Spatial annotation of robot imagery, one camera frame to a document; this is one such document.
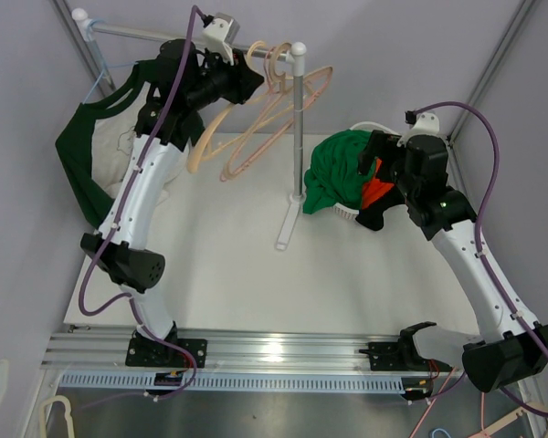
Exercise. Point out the white perforated basket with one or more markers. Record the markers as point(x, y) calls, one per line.
point(340, 209)

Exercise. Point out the beige hanger on floor right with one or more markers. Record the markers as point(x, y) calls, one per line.
point(502, 423)

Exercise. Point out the metal clothes rack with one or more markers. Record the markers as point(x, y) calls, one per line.
point(298, 196)

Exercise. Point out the orange t shirt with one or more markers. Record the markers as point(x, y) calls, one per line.
point(374, 189)

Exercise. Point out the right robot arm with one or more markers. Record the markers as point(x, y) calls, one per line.
point(512, 344)

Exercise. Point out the beige hanger of black shirt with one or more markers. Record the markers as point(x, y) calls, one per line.
point(287, 71)

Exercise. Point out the green t shirt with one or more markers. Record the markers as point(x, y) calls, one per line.
point(333, 175)

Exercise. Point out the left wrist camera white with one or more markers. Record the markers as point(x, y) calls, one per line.
point(219, 36)

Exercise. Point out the beige hanger of green shirt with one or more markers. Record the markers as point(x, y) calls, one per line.
point(198, 154)

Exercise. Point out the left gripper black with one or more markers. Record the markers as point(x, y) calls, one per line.
point(244, 81)

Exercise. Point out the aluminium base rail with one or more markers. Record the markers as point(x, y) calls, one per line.
point(108, 358)

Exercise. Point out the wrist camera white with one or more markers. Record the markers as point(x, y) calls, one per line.
point(219, 36)
point(422, 123)

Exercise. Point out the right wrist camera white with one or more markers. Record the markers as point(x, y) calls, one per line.
point(422, 123)

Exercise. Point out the blue thin hanger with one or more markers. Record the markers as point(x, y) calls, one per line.
point(104, 82)

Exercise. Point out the black t shirt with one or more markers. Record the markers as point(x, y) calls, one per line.
point(372, 217)

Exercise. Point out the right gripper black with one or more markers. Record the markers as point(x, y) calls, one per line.
point(380, 145)

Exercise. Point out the white green raglan shirt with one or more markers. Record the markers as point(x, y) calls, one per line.
point(96, 145)

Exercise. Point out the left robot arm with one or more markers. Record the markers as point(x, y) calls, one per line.
point(185, 80)

